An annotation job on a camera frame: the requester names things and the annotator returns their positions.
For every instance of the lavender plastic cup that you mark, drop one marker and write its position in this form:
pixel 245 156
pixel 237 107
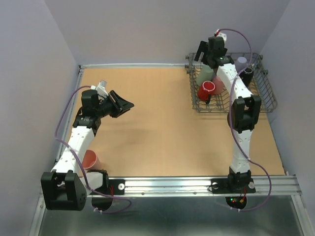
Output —
pixel 240 63

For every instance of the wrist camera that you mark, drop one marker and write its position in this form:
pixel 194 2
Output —
pixel 101 87
pixel 218 33

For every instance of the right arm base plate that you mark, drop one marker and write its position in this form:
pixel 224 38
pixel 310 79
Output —
pixel 226 186

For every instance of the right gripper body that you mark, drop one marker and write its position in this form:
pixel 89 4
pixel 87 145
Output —
pixel 225 50

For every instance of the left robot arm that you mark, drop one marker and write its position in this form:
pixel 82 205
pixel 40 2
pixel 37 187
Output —
pixel 67 185

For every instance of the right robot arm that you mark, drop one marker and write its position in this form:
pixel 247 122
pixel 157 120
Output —
pixel 242 116

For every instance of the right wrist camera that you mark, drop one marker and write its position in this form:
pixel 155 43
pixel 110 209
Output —
pixel 218 33

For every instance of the red mug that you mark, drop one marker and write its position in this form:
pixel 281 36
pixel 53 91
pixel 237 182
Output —
pixel 206 91

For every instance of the pink cup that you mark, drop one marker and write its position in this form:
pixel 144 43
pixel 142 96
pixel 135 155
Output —
pixel 219 85
pixel 91 161

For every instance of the grey wire dish rack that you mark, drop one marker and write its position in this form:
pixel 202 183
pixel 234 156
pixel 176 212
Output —
pixel 220 103

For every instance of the green plastic cup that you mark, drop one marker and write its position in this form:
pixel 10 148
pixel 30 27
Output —
pixel 205 74

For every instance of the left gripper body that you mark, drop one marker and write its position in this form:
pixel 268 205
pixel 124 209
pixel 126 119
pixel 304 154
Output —
pixel 107 107

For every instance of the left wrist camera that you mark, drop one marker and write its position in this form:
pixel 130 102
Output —
pixel 101 87

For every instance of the aluminium rail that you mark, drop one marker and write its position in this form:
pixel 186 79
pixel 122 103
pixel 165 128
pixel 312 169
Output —
pixel 201 186

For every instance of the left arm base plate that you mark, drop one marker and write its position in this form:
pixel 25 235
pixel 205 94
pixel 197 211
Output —
pixel 112 187

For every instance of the black mug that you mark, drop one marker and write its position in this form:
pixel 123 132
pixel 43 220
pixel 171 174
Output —
pixel 247 76

